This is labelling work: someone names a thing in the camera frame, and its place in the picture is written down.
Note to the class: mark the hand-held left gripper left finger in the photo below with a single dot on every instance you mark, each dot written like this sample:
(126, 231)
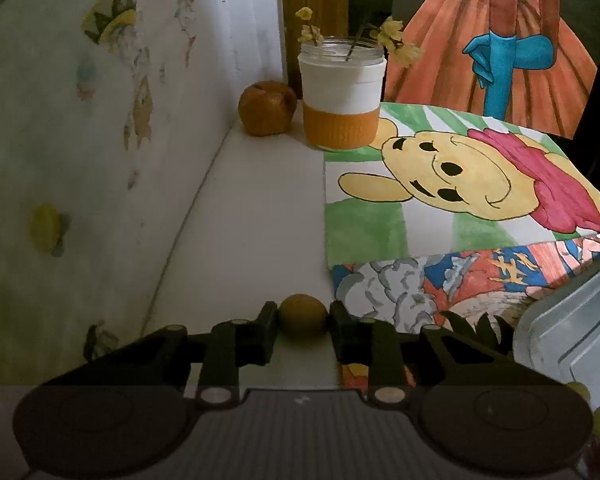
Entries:
(267, 327)

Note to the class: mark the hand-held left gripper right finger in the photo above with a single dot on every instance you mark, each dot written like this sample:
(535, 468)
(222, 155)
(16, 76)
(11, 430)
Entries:
(338, 330)

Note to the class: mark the small yellow-brown round fruit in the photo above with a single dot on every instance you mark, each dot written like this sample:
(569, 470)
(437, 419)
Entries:
(302, 315)

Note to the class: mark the metal tray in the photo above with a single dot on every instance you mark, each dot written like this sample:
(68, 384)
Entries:
(565, 320)

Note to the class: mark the colourful patterned drawing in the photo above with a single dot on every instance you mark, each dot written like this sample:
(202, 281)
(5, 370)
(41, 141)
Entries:
(430, 285)

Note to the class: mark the yellow bear drawing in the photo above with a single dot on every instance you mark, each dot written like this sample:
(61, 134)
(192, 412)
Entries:
(455, 185)

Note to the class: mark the brownish apple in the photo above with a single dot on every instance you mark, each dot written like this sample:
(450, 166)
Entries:
(267, 107)

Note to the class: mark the glass jar with orange sleeve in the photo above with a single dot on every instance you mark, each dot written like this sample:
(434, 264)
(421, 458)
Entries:
(341, 95)

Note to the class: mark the white printed blanket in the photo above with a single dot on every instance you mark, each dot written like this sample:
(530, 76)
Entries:
(80, 135)

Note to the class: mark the yellow flower sprigs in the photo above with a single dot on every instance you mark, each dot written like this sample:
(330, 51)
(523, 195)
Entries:
(395, 42)

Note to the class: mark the orange dress figure painting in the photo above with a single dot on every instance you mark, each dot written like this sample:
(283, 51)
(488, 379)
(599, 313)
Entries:
(505, 35)

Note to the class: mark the wooden post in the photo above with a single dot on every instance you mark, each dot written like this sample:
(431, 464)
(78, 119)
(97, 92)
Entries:
(315, 0)

